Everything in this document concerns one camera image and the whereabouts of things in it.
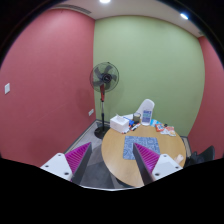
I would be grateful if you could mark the black office chair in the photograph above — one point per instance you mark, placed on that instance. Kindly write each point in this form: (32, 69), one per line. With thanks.
(195, 158)

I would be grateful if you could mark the white orange packet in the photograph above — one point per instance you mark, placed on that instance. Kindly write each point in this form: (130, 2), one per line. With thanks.
(169, 130)

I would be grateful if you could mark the orange snack packet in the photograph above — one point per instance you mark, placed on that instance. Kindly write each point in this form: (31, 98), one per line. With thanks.
(159, 127)

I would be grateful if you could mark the round ceiling light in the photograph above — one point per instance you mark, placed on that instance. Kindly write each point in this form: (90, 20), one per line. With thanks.
(104, 1)

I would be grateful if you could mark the black red marker pen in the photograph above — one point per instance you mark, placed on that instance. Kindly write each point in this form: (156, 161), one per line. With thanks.
(135, 127)

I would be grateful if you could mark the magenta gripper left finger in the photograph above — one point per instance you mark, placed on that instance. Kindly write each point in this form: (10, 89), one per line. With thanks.
(70, 166)

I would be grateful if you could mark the white wall switch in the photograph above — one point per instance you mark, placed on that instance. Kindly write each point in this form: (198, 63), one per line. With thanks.
(7, 88)

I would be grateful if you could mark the blue patterned mouse pad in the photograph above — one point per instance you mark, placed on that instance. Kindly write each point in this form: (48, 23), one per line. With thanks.
(148, 142)

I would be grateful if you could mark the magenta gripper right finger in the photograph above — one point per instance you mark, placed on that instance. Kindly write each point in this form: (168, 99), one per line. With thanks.
(153, 166)

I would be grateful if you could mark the right ceiling light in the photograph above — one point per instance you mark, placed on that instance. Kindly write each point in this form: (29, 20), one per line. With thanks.
(184, 16)

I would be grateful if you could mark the white wall socket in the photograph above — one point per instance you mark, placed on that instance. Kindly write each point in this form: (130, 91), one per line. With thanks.
(91, 112)

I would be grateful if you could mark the round wooden table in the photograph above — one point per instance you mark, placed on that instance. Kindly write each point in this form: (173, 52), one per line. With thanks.
(127, 171)

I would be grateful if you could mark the black red standing fan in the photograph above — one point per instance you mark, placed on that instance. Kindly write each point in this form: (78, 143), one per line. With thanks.
(104, 77)

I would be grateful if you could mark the white tissue box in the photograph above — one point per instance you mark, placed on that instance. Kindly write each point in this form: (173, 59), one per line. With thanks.
(119, 124)

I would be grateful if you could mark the dark round jar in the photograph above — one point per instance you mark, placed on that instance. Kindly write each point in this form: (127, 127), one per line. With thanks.
(136, 117)

